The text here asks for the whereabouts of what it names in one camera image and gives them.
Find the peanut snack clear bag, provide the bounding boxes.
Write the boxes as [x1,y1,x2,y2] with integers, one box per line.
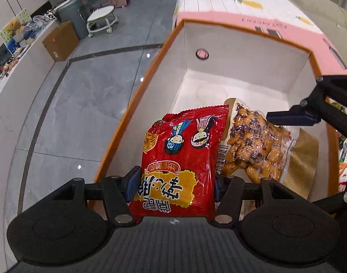
[217,98,295,183]

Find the white gluten snack bag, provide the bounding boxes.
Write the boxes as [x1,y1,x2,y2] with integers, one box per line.
[336,131,347,192]

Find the red noodle snack bag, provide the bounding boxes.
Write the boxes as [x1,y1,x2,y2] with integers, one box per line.
[129,105,229,222]

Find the beige sofa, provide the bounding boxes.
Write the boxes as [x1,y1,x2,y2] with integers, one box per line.
[291,0,347,56]

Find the lemon pattern tablecloth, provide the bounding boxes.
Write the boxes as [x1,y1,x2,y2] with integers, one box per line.
[172,0,347,70]

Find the orange cardboard box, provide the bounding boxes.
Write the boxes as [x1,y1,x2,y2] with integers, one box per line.
[88,18,340,222]

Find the white TV console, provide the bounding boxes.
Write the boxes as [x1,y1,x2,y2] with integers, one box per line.
[0,20,59,272]

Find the brown cardboard carton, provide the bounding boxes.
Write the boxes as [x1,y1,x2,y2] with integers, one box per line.
[42,20,80,62]

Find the white round rolling stool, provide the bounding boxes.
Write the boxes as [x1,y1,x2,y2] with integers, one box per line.
[87,6,119,38]

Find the grey trash bin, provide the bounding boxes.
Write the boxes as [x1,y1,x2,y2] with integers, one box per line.
[55,0,88,40]

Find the teddy bear photo card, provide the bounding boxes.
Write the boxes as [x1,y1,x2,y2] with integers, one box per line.
[0,9,31,44]

